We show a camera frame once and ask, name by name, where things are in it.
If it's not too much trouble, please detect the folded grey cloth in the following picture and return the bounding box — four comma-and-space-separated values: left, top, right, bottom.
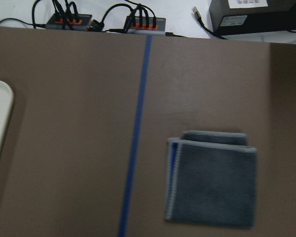
165, 130, 257, 228

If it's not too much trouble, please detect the grey usb hub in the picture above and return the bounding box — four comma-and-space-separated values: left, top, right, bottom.
45, 14, 92, 31
121, 15, 166, 36

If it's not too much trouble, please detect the black USB cable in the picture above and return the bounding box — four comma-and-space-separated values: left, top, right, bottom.
191, 6, 228, 40

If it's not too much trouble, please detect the black power box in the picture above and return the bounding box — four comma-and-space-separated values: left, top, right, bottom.
209, 0, 296, 36

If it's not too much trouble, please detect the grey USB hub right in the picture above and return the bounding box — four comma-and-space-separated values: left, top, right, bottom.
121, 15, 166, 36

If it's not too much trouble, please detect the grey USB hub left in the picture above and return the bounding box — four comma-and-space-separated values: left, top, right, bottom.
45, 14, 92, 31

